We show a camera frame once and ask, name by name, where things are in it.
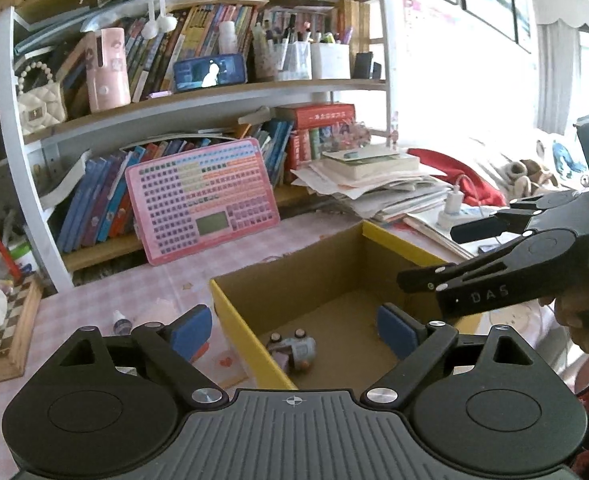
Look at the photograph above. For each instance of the white quilted pearl handbag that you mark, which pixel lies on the white quilted pearl handbag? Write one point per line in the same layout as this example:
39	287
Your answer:
42	107

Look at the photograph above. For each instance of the red dictionary books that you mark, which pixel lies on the red dictionary books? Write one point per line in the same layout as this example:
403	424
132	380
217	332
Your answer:
312	126

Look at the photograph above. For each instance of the white pen holder cup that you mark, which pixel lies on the white pen holder cup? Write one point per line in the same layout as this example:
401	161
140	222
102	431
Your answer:
330	61

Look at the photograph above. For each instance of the wooden checkered chess box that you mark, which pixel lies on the wooden checkered chess box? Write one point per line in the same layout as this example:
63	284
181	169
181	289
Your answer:
17	330

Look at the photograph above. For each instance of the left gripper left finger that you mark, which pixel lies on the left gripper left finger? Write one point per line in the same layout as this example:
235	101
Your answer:
170	350

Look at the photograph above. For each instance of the white wall charger plugged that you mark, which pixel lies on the white wall charger plugged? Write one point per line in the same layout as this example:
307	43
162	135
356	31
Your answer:
454	201

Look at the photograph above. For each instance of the white power strip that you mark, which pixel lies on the white power strip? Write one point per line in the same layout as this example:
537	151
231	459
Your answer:
447	220

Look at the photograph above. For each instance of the smartphone on shelf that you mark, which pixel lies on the smartphone on shelf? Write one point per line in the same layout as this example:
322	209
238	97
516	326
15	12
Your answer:
209	72

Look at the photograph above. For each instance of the pink keyboard learning board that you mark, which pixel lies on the pink keyboard learning board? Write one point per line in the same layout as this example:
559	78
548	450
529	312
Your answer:
190	201

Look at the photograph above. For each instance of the stack of papers and books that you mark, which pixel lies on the stack of papers and books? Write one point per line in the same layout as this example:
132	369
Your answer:
374	182

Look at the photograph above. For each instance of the red cloth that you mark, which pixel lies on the red cloth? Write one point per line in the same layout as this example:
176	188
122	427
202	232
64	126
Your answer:
476	190

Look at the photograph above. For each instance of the row of blue books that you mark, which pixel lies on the row of blue books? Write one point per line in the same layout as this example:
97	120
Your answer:
98	207

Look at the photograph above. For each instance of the yellow cardboard box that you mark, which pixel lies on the yellow cardboard box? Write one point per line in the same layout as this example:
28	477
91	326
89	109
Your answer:
332	289

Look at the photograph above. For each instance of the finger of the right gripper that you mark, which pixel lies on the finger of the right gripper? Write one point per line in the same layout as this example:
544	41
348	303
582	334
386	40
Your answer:
483	269
504	221

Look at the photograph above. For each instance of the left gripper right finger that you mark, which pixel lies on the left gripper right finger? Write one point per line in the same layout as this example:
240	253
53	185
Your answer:
421	350

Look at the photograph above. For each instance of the small dropper bottle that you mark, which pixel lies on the small dropper bottle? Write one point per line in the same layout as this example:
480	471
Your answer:
122	326

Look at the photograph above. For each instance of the white shelf frame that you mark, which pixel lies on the white shelf frame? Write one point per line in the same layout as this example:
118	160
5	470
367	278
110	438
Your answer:
45	156

